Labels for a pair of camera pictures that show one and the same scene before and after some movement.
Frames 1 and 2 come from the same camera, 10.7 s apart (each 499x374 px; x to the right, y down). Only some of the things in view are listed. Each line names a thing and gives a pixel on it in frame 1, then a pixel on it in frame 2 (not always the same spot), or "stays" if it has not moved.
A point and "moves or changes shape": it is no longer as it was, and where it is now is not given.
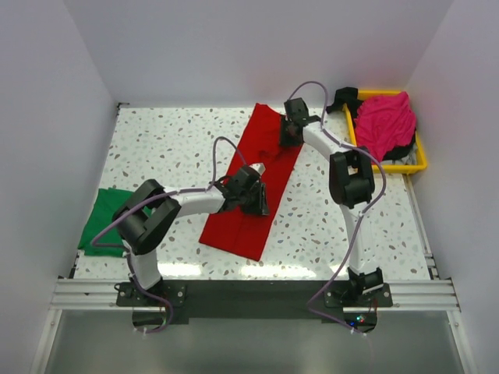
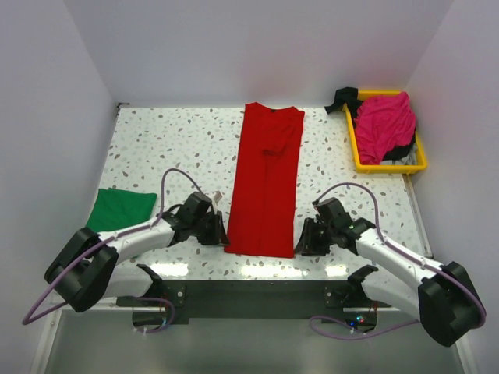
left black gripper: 259,188 to 218,234
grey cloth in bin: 411,159 stays
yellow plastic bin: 394,167 stays
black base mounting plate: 153,308 stays
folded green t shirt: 101,216 stays
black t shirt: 348,95 stays
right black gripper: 284,140 to 306,245
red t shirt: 260,142 moves or changes shape
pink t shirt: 384,122 stays
